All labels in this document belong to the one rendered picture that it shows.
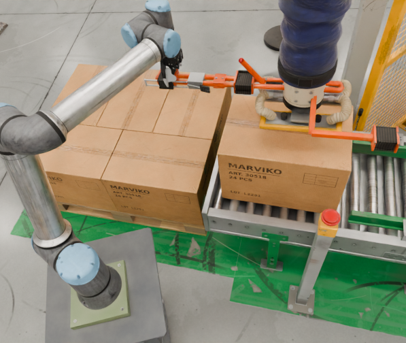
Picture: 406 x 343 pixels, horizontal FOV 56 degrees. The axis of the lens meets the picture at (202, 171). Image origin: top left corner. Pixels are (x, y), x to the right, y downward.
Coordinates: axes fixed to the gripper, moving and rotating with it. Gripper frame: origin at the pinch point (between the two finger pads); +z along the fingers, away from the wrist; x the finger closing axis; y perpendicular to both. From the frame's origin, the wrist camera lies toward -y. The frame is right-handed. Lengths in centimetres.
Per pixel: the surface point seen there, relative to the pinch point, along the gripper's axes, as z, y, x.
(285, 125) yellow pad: 11, 54, -12
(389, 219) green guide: 58, 107, -22
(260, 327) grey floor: 122, 53, -69
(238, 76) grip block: -1.8, 31.2, 2.3
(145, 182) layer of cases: 67, -23, -16
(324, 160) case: 27, 72, -16
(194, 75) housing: -1.3, 11.6, 1.2
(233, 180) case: 47, 31, -19
